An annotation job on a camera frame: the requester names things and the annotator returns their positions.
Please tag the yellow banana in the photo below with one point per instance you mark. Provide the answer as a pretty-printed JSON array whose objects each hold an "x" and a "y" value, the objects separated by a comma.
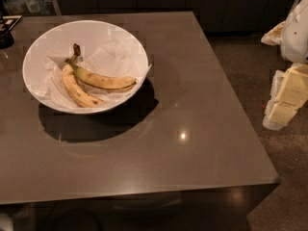
[
  {"x": 97, "y": 80},
  {"x": 74, "y": 90}
]

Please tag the shelf with bottles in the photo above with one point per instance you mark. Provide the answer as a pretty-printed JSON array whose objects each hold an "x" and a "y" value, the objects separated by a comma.
[{"x": 30, "y": 7}]

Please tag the white paper liner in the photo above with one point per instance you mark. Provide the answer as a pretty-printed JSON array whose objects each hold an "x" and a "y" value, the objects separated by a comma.
[{"x": 111, "y": 58}]

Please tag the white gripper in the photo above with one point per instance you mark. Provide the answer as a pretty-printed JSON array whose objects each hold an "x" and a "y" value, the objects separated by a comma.
[{"x": 295, "y": 36}]

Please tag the black object at table corner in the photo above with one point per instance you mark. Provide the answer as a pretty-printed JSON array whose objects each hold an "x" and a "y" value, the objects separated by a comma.
[{"x": 7, "y": 22}]

